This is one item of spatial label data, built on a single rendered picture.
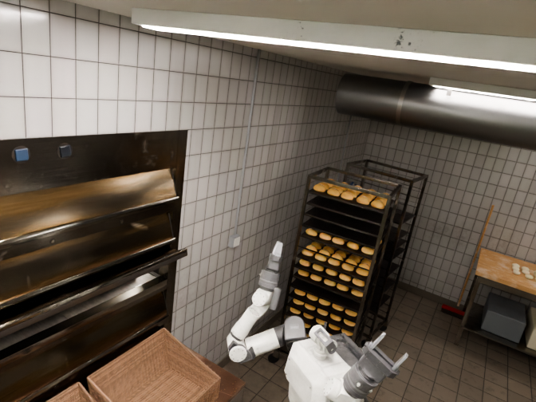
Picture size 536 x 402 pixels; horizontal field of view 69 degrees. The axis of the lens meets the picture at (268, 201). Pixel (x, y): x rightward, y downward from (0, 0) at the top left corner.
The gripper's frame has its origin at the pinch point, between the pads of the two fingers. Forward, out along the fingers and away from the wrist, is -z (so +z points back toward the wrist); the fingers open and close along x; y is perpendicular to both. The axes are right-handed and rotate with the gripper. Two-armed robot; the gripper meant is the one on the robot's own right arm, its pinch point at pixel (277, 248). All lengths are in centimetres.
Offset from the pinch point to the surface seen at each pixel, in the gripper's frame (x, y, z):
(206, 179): -67, 50, -27
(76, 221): 4, 89, 13
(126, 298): -43, 70, 51
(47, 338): -8, 89, 69
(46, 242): 9, 95, 24
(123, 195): -16, 79, -4
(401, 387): -177, -154, 93
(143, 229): -37, 71, 11
